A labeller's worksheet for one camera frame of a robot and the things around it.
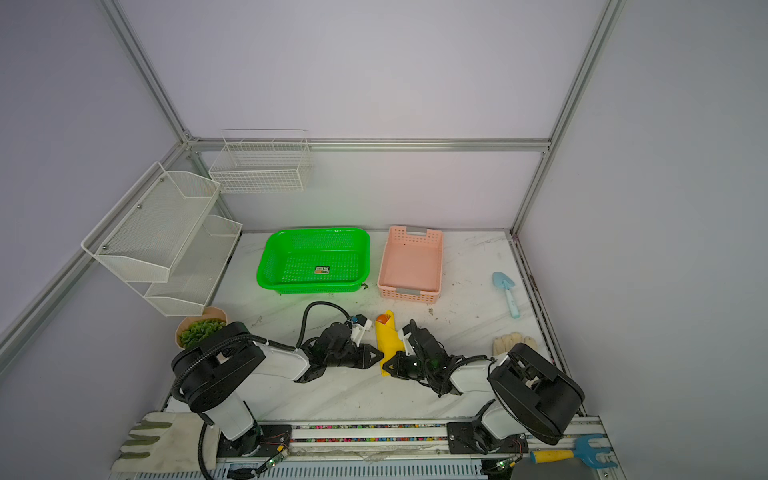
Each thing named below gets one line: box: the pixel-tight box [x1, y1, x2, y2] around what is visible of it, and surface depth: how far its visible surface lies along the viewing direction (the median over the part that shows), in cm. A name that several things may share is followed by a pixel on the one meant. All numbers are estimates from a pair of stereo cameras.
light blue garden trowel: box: [492, 271, 520, 319], surface depth 104 cm
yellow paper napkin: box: [375, 310, 405, 377], surface depth 91 cm
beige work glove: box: [492, 331, 538, 356], surface depth 92 cm
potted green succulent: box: [175, 306, 228, 350], surface depth 84 cm
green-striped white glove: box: [112, 412, 221, 473], surface depth 73 cm
